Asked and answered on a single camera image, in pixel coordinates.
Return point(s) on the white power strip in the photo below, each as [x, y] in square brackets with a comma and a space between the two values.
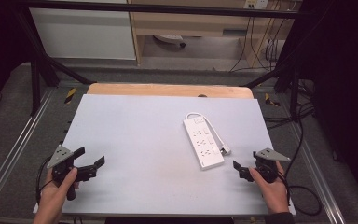
[202, 143]

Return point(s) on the black metal frame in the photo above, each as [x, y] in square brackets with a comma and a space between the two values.
[155, 8]

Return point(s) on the aluminium floor rail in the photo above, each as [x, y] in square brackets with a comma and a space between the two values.
[318, 177]
[15, 146]

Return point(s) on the white cabinet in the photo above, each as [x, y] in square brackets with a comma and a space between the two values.
[84, 34]

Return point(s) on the person's right hand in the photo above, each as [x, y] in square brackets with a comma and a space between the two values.
[275, 194]

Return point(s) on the light wooden desk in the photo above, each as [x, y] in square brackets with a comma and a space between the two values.
[192, 23]

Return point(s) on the yellow black striped tape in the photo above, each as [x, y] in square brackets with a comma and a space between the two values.
[271, 100]
[70, 95]

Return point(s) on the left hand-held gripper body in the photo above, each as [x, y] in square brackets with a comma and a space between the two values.
[59, 157]

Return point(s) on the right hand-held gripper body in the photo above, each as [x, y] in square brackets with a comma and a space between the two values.
[268, 168]

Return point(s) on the wooden table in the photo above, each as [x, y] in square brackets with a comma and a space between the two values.
[167, 90]

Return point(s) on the white wall socket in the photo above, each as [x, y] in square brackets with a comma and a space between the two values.
[255, 3]

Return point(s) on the person's left hand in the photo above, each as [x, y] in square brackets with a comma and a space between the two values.
[53, 196]

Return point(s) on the white device with black wheel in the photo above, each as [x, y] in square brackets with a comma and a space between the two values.
[169, 39]

